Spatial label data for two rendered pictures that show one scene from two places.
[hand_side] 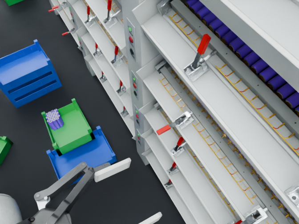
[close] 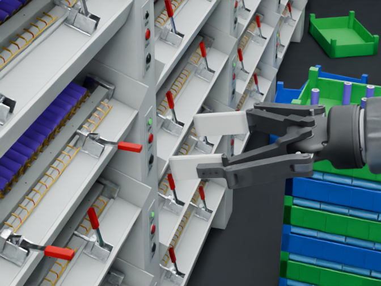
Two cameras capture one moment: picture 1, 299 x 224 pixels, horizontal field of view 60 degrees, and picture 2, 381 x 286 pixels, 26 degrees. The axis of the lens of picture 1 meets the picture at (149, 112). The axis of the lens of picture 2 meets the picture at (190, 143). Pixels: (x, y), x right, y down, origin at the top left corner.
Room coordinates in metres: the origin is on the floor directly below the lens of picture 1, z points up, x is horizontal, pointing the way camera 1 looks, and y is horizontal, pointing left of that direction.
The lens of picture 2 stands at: (0.75, 0.65, 1.37)
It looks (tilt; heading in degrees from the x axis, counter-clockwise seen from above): 30 degrees down; 225
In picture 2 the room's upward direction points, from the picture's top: straight up
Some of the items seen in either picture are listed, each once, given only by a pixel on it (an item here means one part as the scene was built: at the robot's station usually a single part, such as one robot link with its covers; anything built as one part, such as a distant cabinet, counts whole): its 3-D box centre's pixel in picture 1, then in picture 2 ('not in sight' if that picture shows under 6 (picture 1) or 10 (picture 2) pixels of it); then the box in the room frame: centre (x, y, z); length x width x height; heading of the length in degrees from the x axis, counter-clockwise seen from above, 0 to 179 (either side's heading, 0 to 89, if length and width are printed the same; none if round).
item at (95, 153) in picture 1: (82, 156); not in sight; (0.51, 0.35, 0.04); 0.30 x 0.20 x 0.08; 120
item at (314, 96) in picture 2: not in sight; (314, 101); (-0.64, -0.34, 0.52); 0.02 x 0.02 x 0.06
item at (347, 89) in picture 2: not in sight; (346, 95); (-0.72, -0.31, 0.52); 0.02 x 0.02 x 0.06
